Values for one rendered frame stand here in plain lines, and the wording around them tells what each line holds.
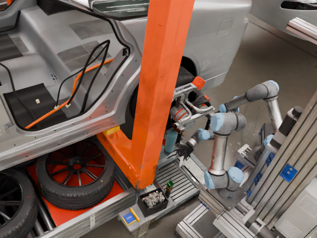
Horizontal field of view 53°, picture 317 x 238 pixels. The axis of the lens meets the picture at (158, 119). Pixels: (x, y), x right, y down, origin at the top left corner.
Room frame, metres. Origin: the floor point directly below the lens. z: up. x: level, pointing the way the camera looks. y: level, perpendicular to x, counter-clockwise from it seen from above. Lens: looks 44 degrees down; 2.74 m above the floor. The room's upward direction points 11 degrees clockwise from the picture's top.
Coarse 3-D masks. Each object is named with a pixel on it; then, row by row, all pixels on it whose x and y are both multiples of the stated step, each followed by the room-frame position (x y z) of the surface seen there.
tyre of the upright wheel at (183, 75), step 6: (180, 66) 2.37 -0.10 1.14; (180, 72) 2.23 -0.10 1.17; (186, 72) 2.28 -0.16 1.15; (180, 78) 2.14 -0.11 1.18; (186, 78) 2.18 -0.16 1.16; (192, 78) 2.24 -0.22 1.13; (138, 84) 2.11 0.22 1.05; (180, 84) 2.14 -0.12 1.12; (186, 84) 2.20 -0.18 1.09; (132, 96) 2.06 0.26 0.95; (132, 102) 2.04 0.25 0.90; (132, 108) 2.04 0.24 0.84; (132, 114) 2.05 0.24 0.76
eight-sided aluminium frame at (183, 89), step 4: (188, 84) 2.16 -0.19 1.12; (192, 84) 2.17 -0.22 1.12; (176, 88) 2.07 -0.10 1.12; (180, 88) 2.09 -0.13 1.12; (184, 88) 2.12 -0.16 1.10; (188, 88) 2.11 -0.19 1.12; (192, 88) 2.13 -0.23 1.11; (196, 88) 2.16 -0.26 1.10; (176, 92) 2.02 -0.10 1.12; (180, 92) 2.04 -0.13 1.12; (184, 92) 2.07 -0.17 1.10; (188, 92) 2.10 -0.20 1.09; (196, 92) 2.17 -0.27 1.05; (200, 92) 2.21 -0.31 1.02; (176, 96) 2.01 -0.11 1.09; (196, 96) 2.27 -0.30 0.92; (172, 100) 1.98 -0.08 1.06; (200, 104) 2.25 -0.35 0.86; (192, 112) 2.26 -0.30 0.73; (196, 112) 2.24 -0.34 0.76; (172, 128) 2.11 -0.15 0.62; (176, 132) 2.09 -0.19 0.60; (164, 136) 1.99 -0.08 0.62
